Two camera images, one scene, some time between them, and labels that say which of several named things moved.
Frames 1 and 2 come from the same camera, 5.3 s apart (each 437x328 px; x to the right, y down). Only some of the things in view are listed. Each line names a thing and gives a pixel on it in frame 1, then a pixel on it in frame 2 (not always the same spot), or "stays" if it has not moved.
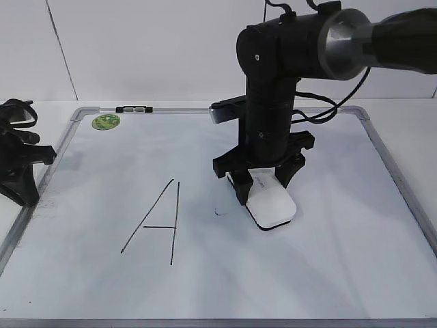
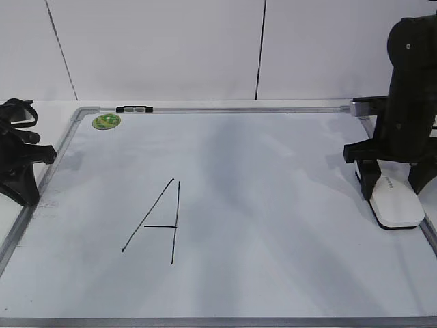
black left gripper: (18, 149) stays
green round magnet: (105, 121) stays
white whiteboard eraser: (269, 203) to (393, 200)
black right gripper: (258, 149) to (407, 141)
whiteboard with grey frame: (132, 230) stays
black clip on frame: (134, 108) stays
